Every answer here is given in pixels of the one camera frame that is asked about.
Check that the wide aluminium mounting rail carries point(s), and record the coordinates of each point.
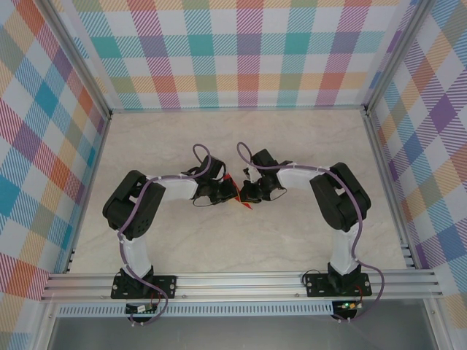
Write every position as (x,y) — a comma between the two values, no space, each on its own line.
(237,286)

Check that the aluminium frame post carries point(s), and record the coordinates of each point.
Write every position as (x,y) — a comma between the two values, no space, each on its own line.
(397,54)
(73,54)

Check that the small circuit board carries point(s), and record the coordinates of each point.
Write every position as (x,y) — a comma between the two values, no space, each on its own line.
(348,305)
(140,309)

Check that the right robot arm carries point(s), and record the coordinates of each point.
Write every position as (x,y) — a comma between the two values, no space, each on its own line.
(339,200)

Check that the red paper sheet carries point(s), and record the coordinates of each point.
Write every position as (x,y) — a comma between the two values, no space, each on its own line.
(247,206)

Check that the grey metal panel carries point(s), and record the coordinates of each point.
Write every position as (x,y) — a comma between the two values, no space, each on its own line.
(237,335)

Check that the aluminium table edge rail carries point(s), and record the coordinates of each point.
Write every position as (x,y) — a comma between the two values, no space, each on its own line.
(388,189)
(90,189)
(237,108)

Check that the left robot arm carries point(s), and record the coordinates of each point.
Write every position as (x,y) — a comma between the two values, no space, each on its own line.
(135,204)

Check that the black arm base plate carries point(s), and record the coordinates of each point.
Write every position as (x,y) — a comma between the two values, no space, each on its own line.
(166,286)
(317,286)

